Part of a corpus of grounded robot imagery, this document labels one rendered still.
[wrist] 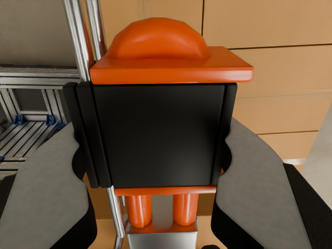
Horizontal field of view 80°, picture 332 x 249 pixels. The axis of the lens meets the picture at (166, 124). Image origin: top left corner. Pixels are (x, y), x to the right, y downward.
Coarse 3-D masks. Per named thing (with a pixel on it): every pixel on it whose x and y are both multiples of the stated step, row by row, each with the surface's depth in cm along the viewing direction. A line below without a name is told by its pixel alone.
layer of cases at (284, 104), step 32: (128, 0) 65; (160, 0) 65; (192, 0) 66; (224, 0) 66; (256, 0) 66; (288, 0) 67; (320, 0) 67; (224, 32) 71; (256, 32) 72; (288, 32) 72; (320, 32) 73; (256, 64) 78; (288, 64) 78; (320, 64) 79; (256, 96) 85; (288, 96) 86; (320, 96) 87; (256, 128) 94; (288, 128) 95; (288, 160) 106
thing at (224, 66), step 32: (96, 64) 9; (128, 64) 9; (160, 64) 9; (192, 64) 9; (224, 64) 9; (96, 96) 9; (128, 96) 9; (160, 96) 9; (192, 96) 9; (224, 96) 10; (128, 128) 10; (160, 128) 10; (192, 128) 10; (224, 128) 10; (128, 160) 11; (160, 160) 11; (192, 160) 12; (128, 192) 13; (160, 192) 13; (192, 192) 13
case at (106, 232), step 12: (84, 180) 48; (96, 192) 45; (96, 204) 42; (108, 204) 42; (204, 204) 42; (96, 216) 40; (108, 216) 40; (204, 216) 40; (108, 228) 41; (204, 228) 42; (96, 240) 43; (108, 240) 43; (204, 240) 44; (216, 240) 44
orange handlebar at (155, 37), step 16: (128, 32) 10; (144, 32) 9; (160, 32) 9; (176, 32) 9; (192, 32) 10; (112, 48) 10; (128, 48) 10; (144, 48) 10; (160, 48) 10; (176, 48) 10; (192, 48) 10; (208, 48) 11; (128, 208) 16; (144, 208) 16; (176, 208) 17; (192, 208) 16; (144, 224) 17
